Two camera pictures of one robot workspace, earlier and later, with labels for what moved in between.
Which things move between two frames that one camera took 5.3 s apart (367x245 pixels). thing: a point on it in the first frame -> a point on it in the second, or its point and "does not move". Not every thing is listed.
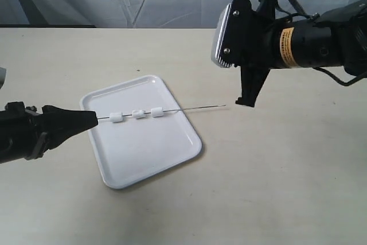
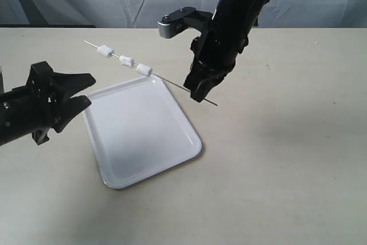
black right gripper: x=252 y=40 -> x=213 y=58
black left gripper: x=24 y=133 -> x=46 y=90
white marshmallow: x=116 y=117 -> x=105 y=51
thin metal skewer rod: x=169 y=111 -> x=155 y=74
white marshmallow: x=156 y=112 -> x=143 y=69
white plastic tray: x=137 y=148 does not move
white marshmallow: x=137 y=113 -> x=126 y=61
